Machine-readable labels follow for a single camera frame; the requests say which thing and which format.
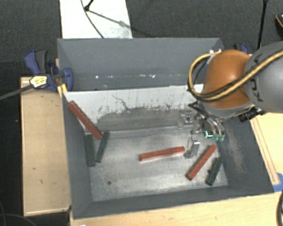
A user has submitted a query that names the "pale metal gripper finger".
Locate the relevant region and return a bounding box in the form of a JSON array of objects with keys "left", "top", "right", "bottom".
[
  {"left": 177, "top": 110, "right": 195, "bottom": 129},
  {"left": 182, "top": 135, "right": 202, "bottom": 159}
]

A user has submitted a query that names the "red-brown flat block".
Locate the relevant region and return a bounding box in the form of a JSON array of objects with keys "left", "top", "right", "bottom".
[
  {"left": 67, "top": 99, "right": 104, "bottom": 142},
  {"left": 184, "top": 144, "right": 220, "bottom": 181},
  {"left": 138, "top": 146, "right": 186, "bottom": 162}
]

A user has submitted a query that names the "dark green flat block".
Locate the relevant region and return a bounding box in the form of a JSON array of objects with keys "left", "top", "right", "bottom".
[
  {"left": 93, "top": 131, "right": 112, "bottom": 164},
  {"left": 84, "top": 134, "right": 97, "bottom": 167},
  {"left": 204, "top": 156, "right": 225, "bottom": 187}
]

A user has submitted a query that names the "grey metal bin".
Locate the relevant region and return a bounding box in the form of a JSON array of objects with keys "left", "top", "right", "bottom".
[{"left": 56, "top": 26, "right": 276, "bottom": 220}]

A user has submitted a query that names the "pale wood board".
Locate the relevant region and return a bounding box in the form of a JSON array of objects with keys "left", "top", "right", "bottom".
[{"left": 15, "top": 74, "right": 73, "bottom": 217}]

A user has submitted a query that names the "black cylinder on white bracket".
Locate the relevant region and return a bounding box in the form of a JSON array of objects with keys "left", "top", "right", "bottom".
[{"left": 237, "top": 106, "right": 266, "bottom": 123}]

